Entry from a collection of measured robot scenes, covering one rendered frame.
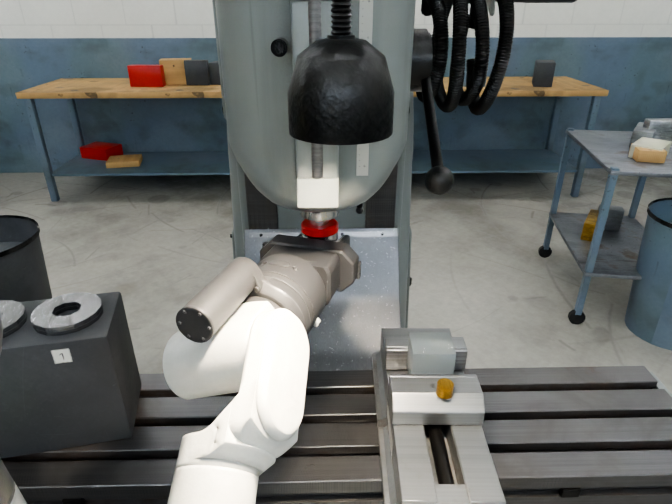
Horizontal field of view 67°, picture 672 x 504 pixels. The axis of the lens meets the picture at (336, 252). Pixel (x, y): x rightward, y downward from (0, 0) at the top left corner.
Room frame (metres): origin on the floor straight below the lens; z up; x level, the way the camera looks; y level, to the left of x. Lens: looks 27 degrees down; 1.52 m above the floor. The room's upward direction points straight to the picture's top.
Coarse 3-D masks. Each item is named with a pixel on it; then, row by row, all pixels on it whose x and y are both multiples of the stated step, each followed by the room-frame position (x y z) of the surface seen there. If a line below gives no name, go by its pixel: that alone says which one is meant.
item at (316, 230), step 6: (306, 222) 0.58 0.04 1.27; (330, 222) 0.58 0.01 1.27; (336, 222) 0.58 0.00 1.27; (306, 228) 0.57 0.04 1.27; (312, 228) 0.57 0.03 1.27; (318, 228) 0.57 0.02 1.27; (324, 228) 0.57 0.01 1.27; (330, 228) 0.57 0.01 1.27; (336, 228) 0.57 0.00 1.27; (306, 234) 0.57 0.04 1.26; (312, 234) 0.56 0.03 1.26; (318, 234) 0.56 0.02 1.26; (324, 234) 0.56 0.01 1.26; (330, 234) 0.56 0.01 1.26
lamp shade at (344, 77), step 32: (320, 64) 0.33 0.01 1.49; (352, 64) 0.32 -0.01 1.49; (384, 64) 0.34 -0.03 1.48; (288, 96) 0.34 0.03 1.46; (320, 96) 0.32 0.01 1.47; (352, 96) 0.32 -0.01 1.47; (384, 96) 0.33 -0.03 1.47; (320, 128) 0.32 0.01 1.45; (352, 128) 0.32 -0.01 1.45; (384, 128) 0.33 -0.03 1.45
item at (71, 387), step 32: (32, 320) 0.56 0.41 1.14; (64, 320) 0.56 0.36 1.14; (96, 320) 0.58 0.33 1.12; (32, 352) 0.52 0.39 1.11; (64, 352) 0.53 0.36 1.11; (96, 352) 0.54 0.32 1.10; (128, 352) 0.62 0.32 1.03; (0, 384) 0.51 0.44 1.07; (32, 384) 0.52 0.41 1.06; (64, 384) 0.53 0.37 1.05; (96, 384) 0.54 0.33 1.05; (128, 384) 0.59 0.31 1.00; (0, 416) 0.51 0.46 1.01; (32, 416) 0.52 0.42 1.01; (64, 416) 0.53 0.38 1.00; (96, 416) 0.54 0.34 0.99; (128, 416) 0.55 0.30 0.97; (0, 448) 0.51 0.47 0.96; (32, 448) 0.52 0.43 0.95
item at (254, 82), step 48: (240, 0) 0.50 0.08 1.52; (288, 0) 0.49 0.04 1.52; (384, 0) 0.50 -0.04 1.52; (240, 48) 0.50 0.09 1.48; (384, 48) 0.50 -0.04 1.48; (240, 96) 0.50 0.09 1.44; (240, 144) 0.51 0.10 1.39; (288, 144) 0.49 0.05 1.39; (384, 144) 0.50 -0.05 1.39; (288, 192) 0.49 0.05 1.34
